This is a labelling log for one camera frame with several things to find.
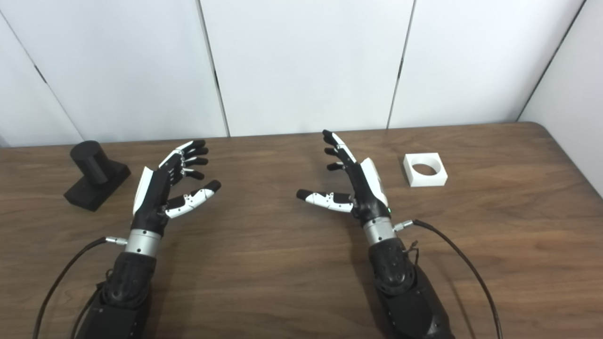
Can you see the black peg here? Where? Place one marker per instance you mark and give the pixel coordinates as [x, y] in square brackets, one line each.
[92, 162]

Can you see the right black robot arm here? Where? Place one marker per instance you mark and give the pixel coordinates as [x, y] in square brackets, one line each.
[405, 296]

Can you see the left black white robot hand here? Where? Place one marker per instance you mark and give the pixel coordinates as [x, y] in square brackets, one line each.
[150, 197]

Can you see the white square piece with hole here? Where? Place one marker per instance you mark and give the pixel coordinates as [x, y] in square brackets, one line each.
[426, 180]

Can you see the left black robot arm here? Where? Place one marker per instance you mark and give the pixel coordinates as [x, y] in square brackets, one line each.
[122, 292]

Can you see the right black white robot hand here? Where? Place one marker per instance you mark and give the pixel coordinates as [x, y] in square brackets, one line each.
[370, 195]

